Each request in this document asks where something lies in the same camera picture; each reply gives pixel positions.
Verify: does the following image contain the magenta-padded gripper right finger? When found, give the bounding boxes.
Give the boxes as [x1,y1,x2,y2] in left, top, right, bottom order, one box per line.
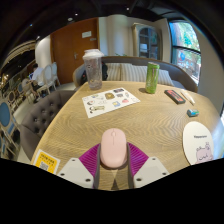
[126,142,170,190]

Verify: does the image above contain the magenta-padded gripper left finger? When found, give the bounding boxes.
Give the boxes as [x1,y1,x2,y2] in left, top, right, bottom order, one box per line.
[57,143,102,190]

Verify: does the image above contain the pink computer mouse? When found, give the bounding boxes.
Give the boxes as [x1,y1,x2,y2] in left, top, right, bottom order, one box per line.
[99,128,128,169]

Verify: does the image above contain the white round mouse pad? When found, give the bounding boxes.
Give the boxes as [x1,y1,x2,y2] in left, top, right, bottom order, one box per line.
[182,120,215,166]

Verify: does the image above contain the grey tufted armchair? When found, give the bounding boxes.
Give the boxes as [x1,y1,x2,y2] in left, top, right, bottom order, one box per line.
[19,89,78,161]

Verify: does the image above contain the small teal pack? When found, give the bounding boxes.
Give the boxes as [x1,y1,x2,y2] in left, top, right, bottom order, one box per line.
[186,108,200,118]

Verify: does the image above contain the black box with red print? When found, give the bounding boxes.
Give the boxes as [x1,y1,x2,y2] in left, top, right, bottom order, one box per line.
[163,89,187,105]

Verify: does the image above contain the white sticker sheet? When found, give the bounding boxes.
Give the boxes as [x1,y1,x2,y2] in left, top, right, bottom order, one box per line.
[81,87,141,119]

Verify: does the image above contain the group of blue chairs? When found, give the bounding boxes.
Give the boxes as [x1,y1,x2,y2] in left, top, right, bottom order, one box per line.
[0,89,26,161]

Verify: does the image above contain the green drink can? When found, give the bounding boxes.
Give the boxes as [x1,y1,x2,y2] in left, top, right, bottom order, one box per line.
[144,61,161,95]

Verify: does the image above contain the small striped cushion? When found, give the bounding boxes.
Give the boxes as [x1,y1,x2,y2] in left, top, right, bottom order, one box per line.
[156,68,175,87]

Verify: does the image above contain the group of white chairs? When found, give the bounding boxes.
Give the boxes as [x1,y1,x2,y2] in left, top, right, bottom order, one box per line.
[36,62,61,98]

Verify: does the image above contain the grey curved sofa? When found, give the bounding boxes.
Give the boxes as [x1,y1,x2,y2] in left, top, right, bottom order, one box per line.
[72,55,199,94]

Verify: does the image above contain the large striped cushion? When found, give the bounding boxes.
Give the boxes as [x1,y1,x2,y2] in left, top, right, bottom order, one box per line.
[105,62,149,83]

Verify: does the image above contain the clear plastic tumbler bottle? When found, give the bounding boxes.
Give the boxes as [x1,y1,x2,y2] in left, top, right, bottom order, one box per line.
[82,48,105,91]

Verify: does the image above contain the person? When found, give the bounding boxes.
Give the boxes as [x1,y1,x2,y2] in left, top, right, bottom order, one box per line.
[28,63,44,86]

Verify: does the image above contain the black and red backpack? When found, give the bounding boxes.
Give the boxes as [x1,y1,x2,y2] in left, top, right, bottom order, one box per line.
[80,61,109,83]

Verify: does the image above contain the brown wooden door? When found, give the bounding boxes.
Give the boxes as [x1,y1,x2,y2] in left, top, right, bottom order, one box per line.
[49,17,100,85]

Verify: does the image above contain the large black-framed window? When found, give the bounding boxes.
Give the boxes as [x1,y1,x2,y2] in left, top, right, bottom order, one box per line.
[169,20,202,83]

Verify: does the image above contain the glass-door cabinet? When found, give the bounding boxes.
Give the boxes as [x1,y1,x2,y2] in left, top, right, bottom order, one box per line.
[131,22,163,61]

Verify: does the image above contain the white door sign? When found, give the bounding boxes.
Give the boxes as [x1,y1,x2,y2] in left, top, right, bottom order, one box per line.
[81,30,93,39]

